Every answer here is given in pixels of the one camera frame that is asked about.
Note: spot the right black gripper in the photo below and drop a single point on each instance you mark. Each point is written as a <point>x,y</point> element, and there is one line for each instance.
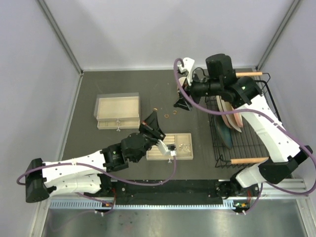
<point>182,103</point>

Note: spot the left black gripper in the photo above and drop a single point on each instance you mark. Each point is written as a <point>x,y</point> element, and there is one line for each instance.
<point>150,125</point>

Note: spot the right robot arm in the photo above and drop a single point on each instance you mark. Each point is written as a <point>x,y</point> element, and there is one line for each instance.
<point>285,152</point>

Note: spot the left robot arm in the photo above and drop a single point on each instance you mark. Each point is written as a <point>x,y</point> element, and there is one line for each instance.
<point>83,174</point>

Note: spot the beige jewelry tray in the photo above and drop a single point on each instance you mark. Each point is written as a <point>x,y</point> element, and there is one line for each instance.
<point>172,138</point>

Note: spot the silver jewelry pile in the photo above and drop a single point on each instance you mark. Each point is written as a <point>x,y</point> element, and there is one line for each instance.
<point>186,148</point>

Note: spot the yellow mug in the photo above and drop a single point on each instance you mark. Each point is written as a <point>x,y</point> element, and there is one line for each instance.
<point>182,82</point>

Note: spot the cream plate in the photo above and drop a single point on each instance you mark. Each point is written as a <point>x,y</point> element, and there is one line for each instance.
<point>228,119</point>

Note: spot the dark teal plate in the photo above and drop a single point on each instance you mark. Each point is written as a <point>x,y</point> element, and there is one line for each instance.
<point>223,132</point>

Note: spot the pink plate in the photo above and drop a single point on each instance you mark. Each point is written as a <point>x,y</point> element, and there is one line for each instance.
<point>238,119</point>

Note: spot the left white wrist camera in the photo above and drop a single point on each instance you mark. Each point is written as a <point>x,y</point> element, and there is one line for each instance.
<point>166,149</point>

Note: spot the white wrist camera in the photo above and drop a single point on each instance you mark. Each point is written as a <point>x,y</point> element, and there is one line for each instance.
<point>166,149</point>
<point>187,67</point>

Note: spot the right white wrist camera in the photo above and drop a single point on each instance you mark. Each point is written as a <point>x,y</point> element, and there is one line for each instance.
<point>187,67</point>

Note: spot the black wire dish rack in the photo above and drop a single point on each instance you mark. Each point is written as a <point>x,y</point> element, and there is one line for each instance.
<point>245,144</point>

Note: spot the grey cable duct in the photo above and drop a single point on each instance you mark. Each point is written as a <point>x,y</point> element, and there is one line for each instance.
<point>86,204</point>

